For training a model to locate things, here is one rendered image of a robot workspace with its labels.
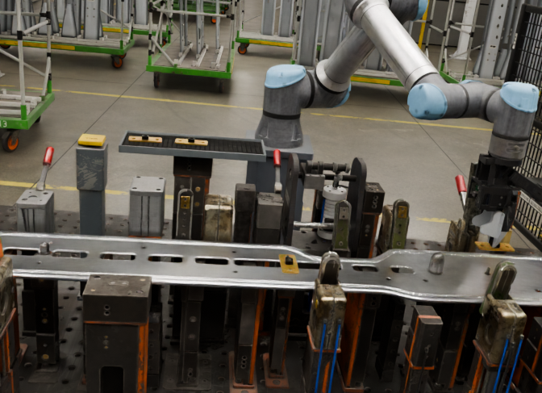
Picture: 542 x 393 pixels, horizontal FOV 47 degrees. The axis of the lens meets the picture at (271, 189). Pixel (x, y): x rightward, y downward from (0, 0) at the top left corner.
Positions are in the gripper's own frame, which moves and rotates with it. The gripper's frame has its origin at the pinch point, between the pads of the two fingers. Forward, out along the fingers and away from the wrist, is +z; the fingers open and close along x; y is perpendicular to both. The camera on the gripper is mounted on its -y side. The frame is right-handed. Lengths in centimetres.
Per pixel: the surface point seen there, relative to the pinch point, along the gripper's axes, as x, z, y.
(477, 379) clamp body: 20.6, 22.6, 8.0
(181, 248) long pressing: -5, 8, 71
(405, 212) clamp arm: -14.5, 0.3, 16.9
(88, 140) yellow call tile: -31, -9, 96
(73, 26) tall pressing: -753, 60, 253
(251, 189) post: -20, -2, 55
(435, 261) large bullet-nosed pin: 1.1, 5.4, 13.6
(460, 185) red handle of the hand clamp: -23.1, -4.4, 0.4
